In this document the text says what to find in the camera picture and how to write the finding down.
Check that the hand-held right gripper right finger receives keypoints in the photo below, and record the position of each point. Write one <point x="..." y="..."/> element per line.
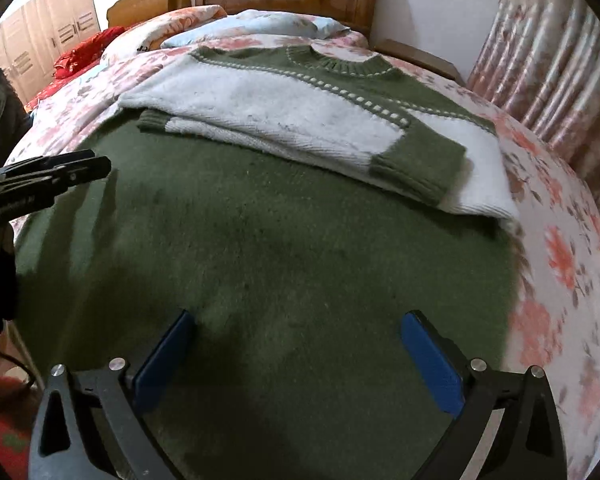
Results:
<point x="432" y="365"/>

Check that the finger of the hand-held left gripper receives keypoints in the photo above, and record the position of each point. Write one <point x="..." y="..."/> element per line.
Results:
<point x="50" y="161"/>
<point x="70" y="174"/>

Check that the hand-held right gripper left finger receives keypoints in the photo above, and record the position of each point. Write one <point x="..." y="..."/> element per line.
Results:
<point x="162" y="365"/>

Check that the green and white knit sweater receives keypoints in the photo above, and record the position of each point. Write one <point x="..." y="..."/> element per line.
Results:
<point x="280" y="260"/>

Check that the light wooden wardrobe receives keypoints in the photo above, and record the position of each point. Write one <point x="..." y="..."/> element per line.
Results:
<point x="45" y="30"/>

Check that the red blanket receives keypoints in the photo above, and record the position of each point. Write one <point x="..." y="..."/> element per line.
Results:
<point x="80" y="55"/>

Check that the pink floral bed sheet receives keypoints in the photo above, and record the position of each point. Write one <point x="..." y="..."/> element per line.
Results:
<point x="555" y="260"/>

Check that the red floor mat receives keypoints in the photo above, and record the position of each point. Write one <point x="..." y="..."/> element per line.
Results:
<point x="5" y="435"/>

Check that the orange floral pillow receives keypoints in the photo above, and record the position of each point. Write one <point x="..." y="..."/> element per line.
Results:
<point x="165" y="25"/>

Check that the curved wooden headboard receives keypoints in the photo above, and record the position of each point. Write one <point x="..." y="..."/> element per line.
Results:
<point x="145" y="0"/>

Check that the blue floral pillow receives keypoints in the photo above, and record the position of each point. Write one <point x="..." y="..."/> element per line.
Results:
<point x="260" y="25"/>

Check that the pink floral curtain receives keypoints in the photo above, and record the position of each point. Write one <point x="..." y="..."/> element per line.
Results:
<point x="545" y="60"/>

